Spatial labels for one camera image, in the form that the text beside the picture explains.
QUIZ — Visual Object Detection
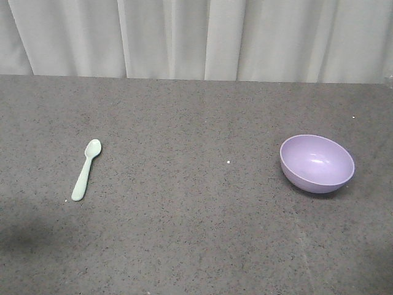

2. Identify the light green plastic spoon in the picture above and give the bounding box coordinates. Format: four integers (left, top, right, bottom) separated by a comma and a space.
71, 139, 102, 202

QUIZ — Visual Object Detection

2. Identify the purple plastic bowl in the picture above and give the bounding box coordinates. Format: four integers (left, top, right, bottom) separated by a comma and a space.
279, 135, 355, 194

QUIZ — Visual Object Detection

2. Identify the white curtain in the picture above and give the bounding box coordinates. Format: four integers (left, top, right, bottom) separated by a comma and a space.
1, 1, 392, 84

